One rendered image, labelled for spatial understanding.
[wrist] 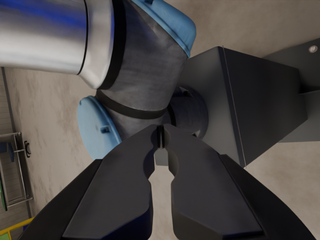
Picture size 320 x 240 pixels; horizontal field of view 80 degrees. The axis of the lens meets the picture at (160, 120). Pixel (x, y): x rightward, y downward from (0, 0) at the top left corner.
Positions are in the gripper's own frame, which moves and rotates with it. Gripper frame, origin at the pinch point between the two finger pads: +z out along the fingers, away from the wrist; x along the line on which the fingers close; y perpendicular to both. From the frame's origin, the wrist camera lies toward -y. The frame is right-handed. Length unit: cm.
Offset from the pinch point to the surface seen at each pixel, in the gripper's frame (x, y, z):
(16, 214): -528, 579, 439
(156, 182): -8, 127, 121
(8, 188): -549, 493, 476
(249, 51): 50, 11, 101
